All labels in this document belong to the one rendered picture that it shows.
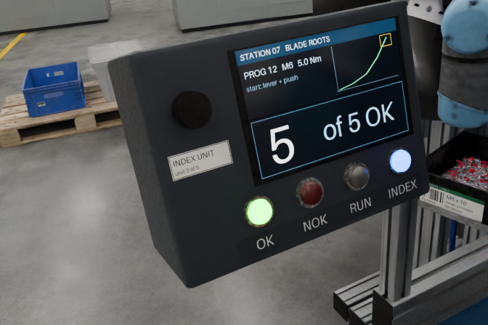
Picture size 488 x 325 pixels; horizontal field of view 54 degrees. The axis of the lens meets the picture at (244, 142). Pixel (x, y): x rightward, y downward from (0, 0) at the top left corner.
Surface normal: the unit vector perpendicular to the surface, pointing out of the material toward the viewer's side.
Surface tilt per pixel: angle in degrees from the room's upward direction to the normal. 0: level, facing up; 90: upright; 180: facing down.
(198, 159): 75
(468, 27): 90
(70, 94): 90
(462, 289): 90
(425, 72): 47
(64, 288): 0
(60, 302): 0
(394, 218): 90
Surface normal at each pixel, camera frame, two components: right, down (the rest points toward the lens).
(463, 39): -0.44, 0.41
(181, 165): 0.41, 0.11
